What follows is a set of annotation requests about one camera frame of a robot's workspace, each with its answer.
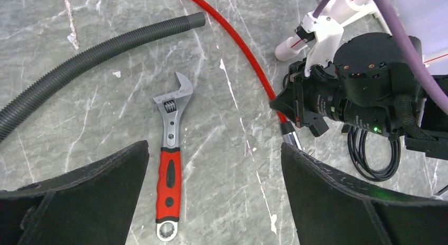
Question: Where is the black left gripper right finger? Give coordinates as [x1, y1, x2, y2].
[281, 143, 447, 244]

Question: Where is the red cable lock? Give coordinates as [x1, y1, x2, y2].
[191, 0, 302, 150]

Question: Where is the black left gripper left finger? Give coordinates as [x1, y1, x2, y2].
[1, 140, 150, 244]

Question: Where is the black corrugated hose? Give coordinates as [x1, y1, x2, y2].
[0, 12, 207, 143]

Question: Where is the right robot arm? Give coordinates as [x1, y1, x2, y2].
[270, 33, 447, 244]

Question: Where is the red handled adjustable wrench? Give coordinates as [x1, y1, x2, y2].
[153, 72, 193, 242]

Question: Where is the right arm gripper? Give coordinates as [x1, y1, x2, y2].
[269, 60, 345, 137]

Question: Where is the white PVC pipe frame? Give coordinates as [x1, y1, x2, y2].
[274, 0, 448, 65]

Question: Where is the coiled black cable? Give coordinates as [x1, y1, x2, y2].
[341, 124, 402, 183]

